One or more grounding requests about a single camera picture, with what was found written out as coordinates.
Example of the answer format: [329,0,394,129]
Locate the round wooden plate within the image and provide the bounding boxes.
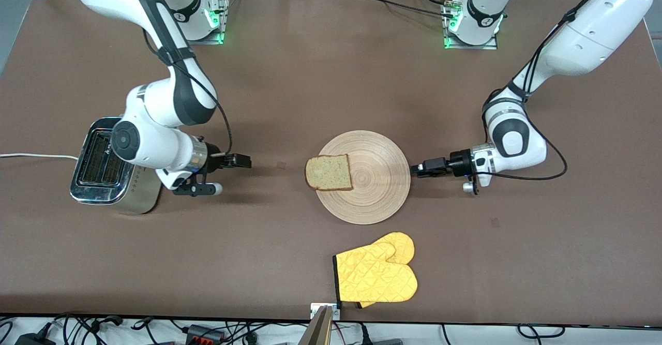
[314,130,412,226]

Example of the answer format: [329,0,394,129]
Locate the slice of brown bread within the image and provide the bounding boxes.
[305,154,354,191]

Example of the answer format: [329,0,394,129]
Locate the chrome and beige two-slot toaster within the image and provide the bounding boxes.
[70,117,164,215]

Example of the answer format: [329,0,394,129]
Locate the yellow quilted oven mitt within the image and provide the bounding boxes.
[357,232,416,309]
[333,242,418,305]

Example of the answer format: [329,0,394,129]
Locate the black and orange connector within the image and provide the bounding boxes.
[185,324,226,344]

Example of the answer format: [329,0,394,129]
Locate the angled wooden beam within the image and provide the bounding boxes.
[305,305,335,345]

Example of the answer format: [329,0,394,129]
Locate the black power adapter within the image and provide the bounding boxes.
[14,323,56,345]

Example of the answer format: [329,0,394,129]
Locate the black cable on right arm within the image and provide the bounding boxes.
[142,28,234,156]

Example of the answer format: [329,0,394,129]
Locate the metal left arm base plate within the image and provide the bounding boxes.
[443,0,499,50]

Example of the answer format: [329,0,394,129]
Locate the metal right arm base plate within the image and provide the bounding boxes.
[170,0,229,45]

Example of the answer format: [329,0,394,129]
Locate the black cable on table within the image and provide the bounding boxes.
[331,0,456,20]

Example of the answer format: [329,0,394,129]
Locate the small metal bracket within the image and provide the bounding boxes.
[310,303,341,321]

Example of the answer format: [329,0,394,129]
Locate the white toaster power cord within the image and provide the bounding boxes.
[0,152,79,161]

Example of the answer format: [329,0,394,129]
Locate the looped black cable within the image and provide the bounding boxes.
[517,324,567,341]

